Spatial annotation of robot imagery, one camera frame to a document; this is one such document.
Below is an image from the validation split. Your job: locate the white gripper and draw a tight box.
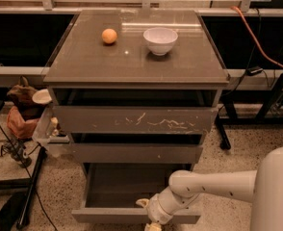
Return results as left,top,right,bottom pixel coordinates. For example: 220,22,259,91
136,193,173,231

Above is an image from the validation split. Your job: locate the grey bottom drawer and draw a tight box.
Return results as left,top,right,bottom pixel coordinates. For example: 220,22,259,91
72,163,193,224

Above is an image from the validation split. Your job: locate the grey drawer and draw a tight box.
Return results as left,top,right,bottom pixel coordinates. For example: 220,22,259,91
53,106,218,135
72,163,193,224
70,143,203,164

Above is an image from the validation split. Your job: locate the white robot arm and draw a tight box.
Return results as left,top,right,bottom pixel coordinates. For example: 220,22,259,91
137,147,283,231

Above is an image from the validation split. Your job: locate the grey middle drawer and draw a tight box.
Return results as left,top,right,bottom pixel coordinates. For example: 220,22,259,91
70,143,203,164

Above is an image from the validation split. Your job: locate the grey top drawer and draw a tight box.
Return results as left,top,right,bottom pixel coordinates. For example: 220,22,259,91
53,106,218,135

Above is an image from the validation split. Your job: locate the grey drawer cabinet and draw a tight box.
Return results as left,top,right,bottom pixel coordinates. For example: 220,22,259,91
42,9,230,171

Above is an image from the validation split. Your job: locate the black stand pole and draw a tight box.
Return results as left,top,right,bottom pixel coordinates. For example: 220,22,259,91
16,147,46,230

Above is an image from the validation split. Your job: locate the black table leg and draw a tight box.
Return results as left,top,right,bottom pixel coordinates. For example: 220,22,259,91
215,92,238,150

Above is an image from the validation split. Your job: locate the clear plastic bin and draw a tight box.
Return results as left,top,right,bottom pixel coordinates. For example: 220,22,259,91
32,107,70,157

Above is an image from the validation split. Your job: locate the orange cloth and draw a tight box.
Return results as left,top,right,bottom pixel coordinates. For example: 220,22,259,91
7,106,39,140

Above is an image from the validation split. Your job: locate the small white dish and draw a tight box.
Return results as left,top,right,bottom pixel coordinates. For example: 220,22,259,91
32,89,52,105

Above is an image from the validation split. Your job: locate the white bowl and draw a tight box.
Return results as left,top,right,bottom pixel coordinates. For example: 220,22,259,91
143,27,178,56

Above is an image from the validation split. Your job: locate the brown plush toy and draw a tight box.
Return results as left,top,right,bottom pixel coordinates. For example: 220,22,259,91
7,76,44,120

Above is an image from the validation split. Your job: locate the black power adapter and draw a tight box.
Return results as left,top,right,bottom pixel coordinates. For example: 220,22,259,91
245,66,263,76

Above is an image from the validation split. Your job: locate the orange fruit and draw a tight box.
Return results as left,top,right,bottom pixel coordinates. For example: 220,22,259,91
101,29,117,44

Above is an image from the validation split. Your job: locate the orange cable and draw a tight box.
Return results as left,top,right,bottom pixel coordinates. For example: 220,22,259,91
230,5,283,71

